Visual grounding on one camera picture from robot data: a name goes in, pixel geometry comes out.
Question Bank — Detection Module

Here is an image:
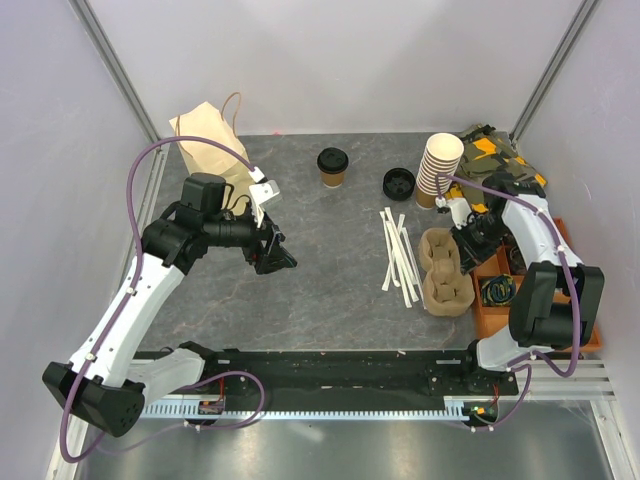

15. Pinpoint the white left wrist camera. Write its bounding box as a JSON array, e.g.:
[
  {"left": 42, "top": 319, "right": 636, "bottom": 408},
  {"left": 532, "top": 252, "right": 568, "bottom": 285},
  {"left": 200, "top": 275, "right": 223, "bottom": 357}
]
[{"left": 248, "top": 167, "right": 280, "bottom": 228}]

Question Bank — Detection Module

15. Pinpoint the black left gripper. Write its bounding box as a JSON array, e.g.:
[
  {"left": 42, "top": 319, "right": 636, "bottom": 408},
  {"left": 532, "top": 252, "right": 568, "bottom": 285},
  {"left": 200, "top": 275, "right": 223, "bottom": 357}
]
[{"left": 204, "top": 204, "right": 297, "bottom": 274}]

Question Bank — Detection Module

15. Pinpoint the white slotted cable duct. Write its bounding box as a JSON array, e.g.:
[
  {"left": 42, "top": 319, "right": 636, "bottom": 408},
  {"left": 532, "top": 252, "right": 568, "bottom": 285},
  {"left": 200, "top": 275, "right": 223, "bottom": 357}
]
[{"left": 141, "top": 396, "right": 472, "bottom": 421}]

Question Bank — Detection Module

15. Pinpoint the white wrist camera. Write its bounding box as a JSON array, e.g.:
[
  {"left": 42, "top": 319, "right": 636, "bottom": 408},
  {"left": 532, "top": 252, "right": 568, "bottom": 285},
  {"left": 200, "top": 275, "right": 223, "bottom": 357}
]
[
  {"left": 435, "top": 196, "right": 473, "bottom": 230},
  {"left": 248, "top": 167, "right": 280, "bottom": 228}
]

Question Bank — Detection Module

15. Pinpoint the brown paper takeout bag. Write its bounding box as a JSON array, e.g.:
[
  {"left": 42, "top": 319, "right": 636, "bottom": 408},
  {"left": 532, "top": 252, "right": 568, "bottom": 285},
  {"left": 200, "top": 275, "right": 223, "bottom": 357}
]
[{"left": 169, "top": 101, "right": 253, "bottom": 202}]

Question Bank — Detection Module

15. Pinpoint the white wrapped straw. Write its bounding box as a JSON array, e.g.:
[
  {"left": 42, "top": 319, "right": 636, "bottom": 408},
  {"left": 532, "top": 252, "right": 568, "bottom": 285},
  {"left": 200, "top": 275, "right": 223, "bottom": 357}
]
[
  {"left": 384, "top": 207, "right": 402, "bottom": 287},
  {"left": 379, "top": 211, "right": 397, "bottom": 291},
  {"left": 379, "top": 207, "right": 419, "bottom": 309},
  {"left": 398, "top": 227, "right": 424, "bottom": 308},
  {"left": 393, "top": 220, "right": 407, "bottom": 293}
]

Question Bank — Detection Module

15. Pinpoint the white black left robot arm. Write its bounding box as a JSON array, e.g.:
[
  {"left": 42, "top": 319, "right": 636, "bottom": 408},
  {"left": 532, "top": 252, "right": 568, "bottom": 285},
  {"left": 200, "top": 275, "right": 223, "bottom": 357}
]
[{"left": 43, "top": 173, "right": 297, "bottom": 437}]

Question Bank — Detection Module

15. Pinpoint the stack of paper cups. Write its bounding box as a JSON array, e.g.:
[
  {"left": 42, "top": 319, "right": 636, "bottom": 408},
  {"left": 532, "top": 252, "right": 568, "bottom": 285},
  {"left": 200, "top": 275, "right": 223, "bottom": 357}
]
[{"left": 416, "top": 133, "right": 464, "bottom": 209}]

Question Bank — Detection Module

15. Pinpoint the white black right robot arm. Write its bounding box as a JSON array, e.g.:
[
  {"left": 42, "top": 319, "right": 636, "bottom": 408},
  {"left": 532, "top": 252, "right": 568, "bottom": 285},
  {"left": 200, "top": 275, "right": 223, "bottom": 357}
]
[{"left": 437, "top": 173, "right": 605, "bottom": 394}]

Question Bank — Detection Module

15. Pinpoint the black plastic cup lid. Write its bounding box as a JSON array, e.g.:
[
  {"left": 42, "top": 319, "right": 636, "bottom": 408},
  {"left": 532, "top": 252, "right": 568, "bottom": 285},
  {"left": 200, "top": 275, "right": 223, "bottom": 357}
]
[{"left": 316, "top": 147, "right": 349, "bottom": 174}]

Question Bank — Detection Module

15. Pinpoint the stack of black lids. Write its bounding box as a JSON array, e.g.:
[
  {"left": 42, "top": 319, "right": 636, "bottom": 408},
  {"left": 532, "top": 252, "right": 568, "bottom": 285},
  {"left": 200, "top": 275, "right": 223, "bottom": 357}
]
[{"left": 382, "top": 167, "right": 416, "bottom": 201}]

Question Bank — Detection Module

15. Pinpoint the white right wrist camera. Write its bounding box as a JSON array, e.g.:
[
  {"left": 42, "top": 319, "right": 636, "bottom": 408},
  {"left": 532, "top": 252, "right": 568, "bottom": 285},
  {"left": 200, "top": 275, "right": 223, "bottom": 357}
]
[{"left": 435, "top": 196, "right": 473, "bottom": 230}]

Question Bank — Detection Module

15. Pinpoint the orange compartment tray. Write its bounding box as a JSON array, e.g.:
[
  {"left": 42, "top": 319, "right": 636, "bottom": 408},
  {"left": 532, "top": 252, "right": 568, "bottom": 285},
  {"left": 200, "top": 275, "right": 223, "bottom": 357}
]
[{"left": 470, "top": 217, "right": 603, "bottom": 354}]

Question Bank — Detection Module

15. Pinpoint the camouflage fabric cloth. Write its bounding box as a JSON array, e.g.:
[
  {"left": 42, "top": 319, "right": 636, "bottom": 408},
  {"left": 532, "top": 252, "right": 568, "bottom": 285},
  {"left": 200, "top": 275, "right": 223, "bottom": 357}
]
[{"left": 454, "top": 124, "right": 547, "bottom": 188}]

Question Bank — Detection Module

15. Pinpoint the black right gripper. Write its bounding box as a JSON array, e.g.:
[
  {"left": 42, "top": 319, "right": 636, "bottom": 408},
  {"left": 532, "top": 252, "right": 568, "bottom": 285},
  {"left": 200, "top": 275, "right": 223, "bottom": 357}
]
[{"left": 449, "top": 213, "right": 510, "bottom": 274}]

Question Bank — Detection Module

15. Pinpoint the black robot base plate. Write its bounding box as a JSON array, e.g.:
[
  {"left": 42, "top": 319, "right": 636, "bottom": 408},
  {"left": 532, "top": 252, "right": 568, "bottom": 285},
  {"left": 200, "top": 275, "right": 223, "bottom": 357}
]
[{"left": 134, "top": 347, "right": 521, "bottom": 401}]

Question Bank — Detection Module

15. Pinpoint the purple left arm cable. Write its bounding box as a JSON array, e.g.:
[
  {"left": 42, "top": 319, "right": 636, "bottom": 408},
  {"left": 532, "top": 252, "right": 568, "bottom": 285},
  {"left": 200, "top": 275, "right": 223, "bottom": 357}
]
[{"left": 59, "top": 135, "right": 261, "bottom": 464}]

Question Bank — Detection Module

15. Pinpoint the cardboard cup carrier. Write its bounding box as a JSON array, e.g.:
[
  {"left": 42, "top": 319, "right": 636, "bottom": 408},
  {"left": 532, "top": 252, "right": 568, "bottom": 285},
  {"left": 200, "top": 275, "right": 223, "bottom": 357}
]
[{"left": 418, "top": 228, "right": 475, "bottom": 317}]

